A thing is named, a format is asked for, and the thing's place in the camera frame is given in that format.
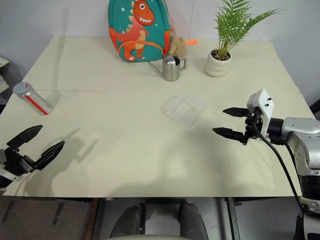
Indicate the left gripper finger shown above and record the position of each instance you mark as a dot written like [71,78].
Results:
[23,137]
[50,155]

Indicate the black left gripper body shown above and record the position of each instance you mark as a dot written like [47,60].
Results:
[17,162]

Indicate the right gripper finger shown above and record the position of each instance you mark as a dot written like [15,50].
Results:
[230,134]
[236,112]

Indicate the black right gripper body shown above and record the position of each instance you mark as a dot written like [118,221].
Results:
[251,127]

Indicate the clear bottle with red stripe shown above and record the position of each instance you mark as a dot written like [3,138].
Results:
[40,103]

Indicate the grey plastic jar lid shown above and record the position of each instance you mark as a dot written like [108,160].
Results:
[22,88]

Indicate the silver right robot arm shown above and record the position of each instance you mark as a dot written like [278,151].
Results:
[302,127]

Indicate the clear plastic container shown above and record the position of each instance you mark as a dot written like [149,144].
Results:
[185,111]

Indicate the white ribbed plant pot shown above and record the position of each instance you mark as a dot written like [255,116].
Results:
[217,66]

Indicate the dark grey furniture piece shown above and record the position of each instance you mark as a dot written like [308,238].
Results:
[315,106]

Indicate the green palm plant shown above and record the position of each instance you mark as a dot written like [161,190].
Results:
[225,45]

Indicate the steel watering can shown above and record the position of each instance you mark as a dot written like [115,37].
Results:
[170,70]

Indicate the orange tag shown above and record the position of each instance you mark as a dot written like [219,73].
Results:
[192,42]

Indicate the brown plush toy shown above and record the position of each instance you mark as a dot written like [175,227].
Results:
[178,45]

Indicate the dark rounded shape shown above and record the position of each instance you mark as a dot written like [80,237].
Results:
[130,220]
[192,220]

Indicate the teal dinosaur backpack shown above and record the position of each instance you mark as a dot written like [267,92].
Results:
[135,30]

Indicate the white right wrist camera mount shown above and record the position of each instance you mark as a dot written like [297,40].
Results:
[262,100]

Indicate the black metal table frame bar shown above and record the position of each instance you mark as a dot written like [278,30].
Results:
[98,217]
[232,217]

